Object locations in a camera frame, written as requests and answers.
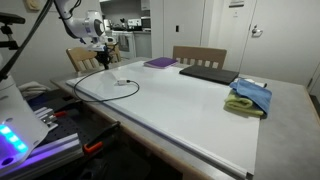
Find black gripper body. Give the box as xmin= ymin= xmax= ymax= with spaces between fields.
xmin=95 ymin=49 xmax=114 ymax=63

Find white charger adapter block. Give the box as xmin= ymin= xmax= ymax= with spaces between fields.
xmin=114 ymin=78 xmax=132 ymax=87

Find black charger cable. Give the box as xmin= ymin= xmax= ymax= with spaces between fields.
xmin=73 ymin=68 xmax=140 ymax=103

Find white robot base blue light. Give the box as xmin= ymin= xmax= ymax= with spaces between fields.
xmin=0 ymin=54 xmax=49 ymax=176

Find grey oven towel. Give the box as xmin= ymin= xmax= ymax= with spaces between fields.
xmin=118 ymin=34 xmax=130 ymax=53

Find light wooden chair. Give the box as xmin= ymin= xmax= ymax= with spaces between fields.
xmin=65 ymin=43 xmax=122 ymax=73

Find white kitchen oven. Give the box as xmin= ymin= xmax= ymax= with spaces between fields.
xmin=111 ymin=30 xmax=137 ymax=60

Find purple notebook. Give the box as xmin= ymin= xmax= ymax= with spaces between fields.
xmin=143 ymin=56 xmax=179 ymax=70

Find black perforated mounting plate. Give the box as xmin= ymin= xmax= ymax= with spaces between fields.
xmin=26 ymin=88 xmax=118 ymax=148

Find white folded cloth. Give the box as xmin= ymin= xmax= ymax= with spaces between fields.
xmin=18 ymin=81 xmax=51 ymax=100

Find brown wooden chair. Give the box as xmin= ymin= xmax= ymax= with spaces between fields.
xmin=172 ymin=45 xmax=228 ymax=70

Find white whiteboard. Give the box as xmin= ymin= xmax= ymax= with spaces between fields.
xmin=65 ymin=59 xmax=261 ymax=179

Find yellow-green cloth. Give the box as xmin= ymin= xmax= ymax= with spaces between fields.
xmin=223 ymin=89 xmax=265 ymax=117

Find door sign plate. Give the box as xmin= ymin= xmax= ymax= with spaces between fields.
xmin=228 ymin=0 xmax=245 ymax=8

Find white marker pen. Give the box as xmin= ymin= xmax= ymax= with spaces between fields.
xmin=233 ymin=76 xmax=268 ymax=88

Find blue cloth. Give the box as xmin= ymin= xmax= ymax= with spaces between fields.
xmin=228 ymin=78 xmax=273 ymax=115

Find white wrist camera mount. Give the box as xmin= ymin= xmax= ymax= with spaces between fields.
xmin=87 ymin=42 xmax=116 ymax=53

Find red handled tool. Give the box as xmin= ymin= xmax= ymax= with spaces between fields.
xmin=53 ymin=110 xmax=68 ymax=118

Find black clamp orange handle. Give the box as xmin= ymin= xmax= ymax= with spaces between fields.
xmin=82 ymin=120 xmax=122 ymax=155

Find silver metal bracket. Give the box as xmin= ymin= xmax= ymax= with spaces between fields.
xmin=33 ymin=106 xmax=59 ymax=133

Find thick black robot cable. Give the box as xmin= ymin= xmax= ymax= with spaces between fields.
xmin=0 ymin=0 xmax=54 ymax=81

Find beige wall thermostat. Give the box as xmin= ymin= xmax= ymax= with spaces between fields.
xmin=25 ymin=0 xmax=41 ymax=12

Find black camera on stand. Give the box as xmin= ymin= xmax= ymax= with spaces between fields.
xmin=0 ymin=12 xmax=26 ymax=51

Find aluminium profile rail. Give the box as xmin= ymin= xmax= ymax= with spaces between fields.
xmin=0 ymin=133 xmax=84 ymax=180

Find silver door handle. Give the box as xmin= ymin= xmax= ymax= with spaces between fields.
xmin=251 ymin=24 xmax=264 ymax=38

